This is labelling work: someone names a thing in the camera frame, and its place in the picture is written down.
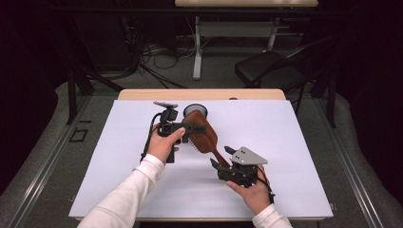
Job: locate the light wooden table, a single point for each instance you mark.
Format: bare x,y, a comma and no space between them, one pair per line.
196,94

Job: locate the black mesh pen cup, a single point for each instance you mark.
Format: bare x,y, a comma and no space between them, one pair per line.
191,108

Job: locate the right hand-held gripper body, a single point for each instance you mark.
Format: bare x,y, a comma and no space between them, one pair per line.
244,171

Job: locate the white-legged background desk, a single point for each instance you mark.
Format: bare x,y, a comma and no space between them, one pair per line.
234,29

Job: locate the person's right hand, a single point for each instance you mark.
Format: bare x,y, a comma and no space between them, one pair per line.
253,196

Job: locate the person's left hand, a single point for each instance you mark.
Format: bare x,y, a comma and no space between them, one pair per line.
160,147

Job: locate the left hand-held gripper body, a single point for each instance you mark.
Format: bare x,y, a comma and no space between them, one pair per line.
169,126

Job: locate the black folding chair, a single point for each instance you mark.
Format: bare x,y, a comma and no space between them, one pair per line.
269,68

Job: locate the white table sheet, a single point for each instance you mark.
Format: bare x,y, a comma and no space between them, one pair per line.
190,190

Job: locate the brown wooden hairbrush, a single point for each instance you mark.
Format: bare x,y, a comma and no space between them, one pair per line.
206,139

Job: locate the black metal stand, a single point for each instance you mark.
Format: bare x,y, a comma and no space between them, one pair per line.
72,95
331,101

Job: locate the grey metal floor rail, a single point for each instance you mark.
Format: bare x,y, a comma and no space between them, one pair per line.
348,164
41,177

